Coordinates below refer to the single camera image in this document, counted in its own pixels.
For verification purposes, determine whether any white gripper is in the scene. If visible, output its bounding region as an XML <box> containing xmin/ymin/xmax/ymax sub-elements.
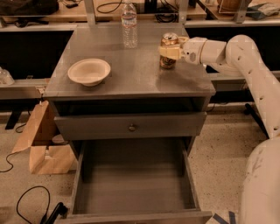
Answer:
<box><xmin>158</xmin><ymin>37</ymin><xmax>207</xmax><ymax>65</ymax></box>

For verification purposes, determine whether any wicker basket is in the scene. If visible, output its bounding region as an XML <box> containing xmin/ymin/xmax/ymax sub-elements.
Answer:
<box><xmin>217</xmin><ymin>0</ymin><xmax>241</xmax><ymax>13</ymax></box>

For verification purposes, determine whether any open grey drawer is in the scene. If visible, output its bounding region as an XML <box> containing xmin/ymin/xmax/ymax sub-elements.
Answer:
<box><xmin>55</xmin><ymin>137</ymin><xmax>212</xmax><ymax>224</ymax></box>

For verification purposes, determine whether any black cable bundle on desk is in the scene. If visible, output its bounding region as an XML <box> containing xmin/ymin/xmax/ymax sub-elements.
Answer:
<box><xmin>153</xmin><ymin>7</ymin><xmax>179</xmax><ymax>24</ymax></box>

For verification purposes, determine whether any brown cardboard box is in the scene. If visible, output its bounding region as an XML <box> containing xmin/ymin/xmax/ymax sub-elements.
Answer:
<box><xmin>12</xmin><ymin>101</ymin><xmax>75</xmax><ymax>175</ymax></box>

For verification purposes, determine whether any black floor cable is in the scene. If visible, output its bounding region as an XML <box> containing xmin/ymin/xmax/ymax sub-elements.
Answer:
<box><xmin>16</xmin><ymin>185</ymin><xmax>52</xmax><ymax>224</ymax></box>

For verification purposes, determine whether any orange soda can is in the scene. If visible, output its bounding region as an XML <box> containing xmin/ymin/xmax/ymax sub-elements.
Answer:
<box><xmin>159</xmin><ymin>32</ymin><xmax>179</xmax><ymax>69</ymax></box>

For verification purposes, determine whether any black metal stand leg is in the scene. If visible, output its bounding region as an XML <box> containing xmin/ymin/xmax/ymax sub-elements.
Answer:
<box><xmin>244</xmin><ymin>103</ymin><xmax>269</xmax><ymax>138</ymax></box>

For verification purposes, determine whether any grey drawer cabinet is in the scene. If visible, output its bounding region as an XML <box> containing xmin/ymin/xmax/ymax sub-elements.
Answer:
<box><xmin>44</xmin><ymin>24</ymin><xmax>215</xmax><ymax>147</ymax></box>

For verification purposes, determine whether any clear plastic water bottle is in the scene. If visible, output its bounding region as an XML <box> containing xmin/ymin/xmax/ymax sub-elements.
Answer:
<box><xmin>121</xmin><ymin>0</ymin><xmax>137</xmax><ymax>49</ymax></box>

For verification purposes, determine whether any black bag on desk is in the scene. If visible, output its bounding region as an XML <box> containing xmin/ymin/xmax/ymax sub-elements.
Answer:
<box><xmin>0</xmin><ymin>0</ymin><xmax>60</xmax><ymax>16</ymax></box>

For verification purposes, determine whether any white paper bowl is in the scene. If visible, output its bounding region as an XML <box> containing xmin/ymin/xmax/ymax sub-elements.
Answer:
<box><xmin>67</xmin><ymin>59</ymin><xmax>111</xmax><ymax>87</ymax></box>

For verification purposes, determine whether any closed upper grey drawer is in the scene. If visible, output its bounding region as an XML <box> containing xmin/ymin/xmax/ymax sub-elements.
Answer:
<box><xmin>54</xmin><ymin>112</ymin><xmax>207</xmax><ymax>140</ymax></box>

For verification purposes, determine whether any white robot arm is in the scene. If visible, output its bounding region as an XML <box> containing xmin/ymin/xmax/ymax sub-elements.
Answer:
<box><xmin>159</xmin><ymin>35</ymin><xmax>280</xmax><ymax>224</ymax></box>

